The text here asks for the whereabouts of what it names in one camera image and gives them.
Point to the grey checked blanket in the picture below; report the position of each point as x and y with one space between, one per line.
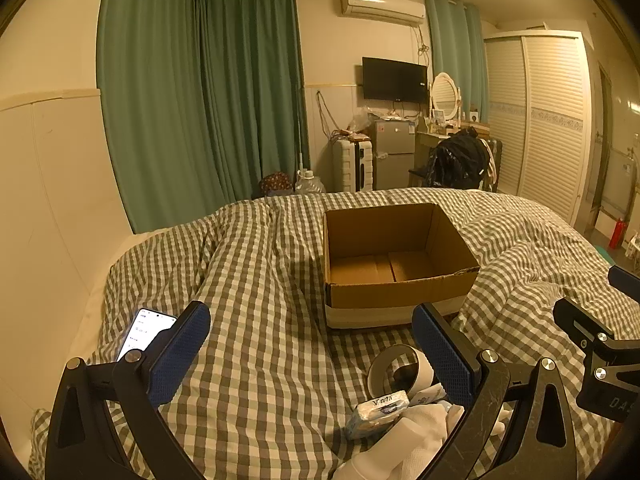
270 310

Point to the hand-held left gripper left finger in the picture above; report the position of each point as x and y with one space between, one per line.
181 350

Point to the white padded headboard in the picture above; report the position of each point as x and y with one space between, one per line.
55 190

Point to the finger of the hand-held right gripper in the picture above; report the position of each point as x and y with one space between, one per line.
625 280
575 316

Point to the red fire extinguisher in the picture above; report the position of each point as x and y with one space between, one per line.
618 232

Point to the narrow green curtain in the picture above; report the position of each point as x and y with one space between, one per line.
455 50

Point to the brown cardboard box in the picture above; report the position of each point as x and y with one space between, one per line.
395 260

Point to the wide tape roll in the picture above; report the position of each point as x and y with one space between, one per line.
400 367

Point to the large green curtain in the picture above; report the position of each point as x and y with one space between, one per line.
200 100

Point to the oval white vanity mirror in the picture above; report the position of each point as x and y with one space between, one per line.
445 92

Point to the white air conditioner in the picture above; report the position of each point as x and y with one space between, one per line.
382 7

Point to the white cloth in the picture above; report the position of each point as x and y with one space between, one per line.
425 435

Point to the black wall television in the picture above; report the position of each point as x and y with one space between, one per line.
395 79

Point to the dark patterned bag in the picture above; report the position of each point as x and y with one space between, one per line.
276 184

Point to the white louvred wardrobe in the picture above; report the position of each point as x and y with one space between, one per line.
545 120

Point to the white ribbed suitcase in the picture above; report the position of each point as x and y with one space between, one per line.
352 165

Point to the tissue packet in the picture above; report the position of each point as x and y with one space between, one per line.
375 412

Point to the large clear water bottle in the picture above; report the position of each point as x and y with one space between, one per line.
310 184

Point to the silver mini fridge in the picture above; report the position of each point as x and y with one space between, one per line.
395 152

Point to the small blue white packet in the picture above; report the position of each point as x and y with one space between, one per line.
427 395

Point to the smartphone with lit screen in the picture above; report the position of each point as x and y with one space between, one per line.
145 332

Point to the black backpack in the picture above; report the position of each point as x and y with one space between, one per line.
460 160

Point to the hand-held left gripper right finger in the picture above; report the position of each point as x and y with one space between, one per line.
442 350

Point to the wooden dressing table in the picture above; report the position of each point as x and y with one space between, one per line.
425 142

